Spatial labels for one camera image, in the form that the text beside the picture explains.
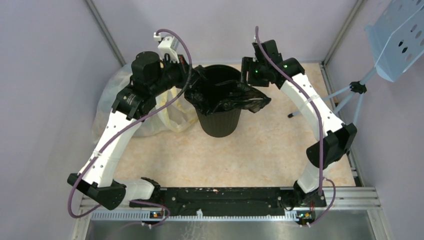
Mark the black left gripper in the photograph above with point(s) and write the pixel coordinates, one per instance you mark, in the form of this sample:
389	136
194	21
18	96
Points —
182	66

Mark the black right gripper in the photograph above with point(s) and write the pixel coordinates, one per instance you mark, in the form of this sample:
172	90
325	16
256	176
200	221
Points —
248	63

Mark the black plastic trash bag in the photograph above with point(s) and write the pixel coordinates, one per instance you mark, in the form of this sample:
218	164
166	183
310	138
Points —
245	97

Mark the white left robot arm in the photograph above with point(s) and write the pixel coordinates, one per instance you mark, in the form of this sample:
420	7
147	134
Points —
152	73

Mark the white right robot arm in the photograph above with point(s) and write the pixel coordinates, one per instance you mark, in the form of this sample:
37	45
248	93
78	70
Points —
334	137

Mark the black plastic trash bin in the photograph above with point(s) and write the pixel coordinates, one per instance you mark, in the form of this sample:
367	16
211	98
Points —
217	118

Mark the translucent yellow plastic bag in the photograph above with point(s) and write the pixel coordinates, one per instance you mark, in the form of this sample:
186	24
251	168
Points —
177	117

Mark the light blue tripod stand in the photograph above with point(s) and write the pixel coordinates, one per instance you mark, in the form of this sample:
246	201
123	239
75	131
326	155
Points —
356	88

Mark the perforated light blue panel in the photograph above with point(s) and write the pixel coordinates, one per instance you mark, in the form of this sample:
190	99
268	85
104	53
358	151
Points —
395	34

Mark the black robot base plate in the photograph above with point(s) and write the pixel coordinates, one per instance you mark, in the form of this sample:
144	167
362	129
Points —
234	201

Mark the white slotted cable duct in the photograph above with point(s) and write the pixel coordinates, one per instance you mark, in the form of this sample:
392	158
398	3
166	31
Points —
148	216

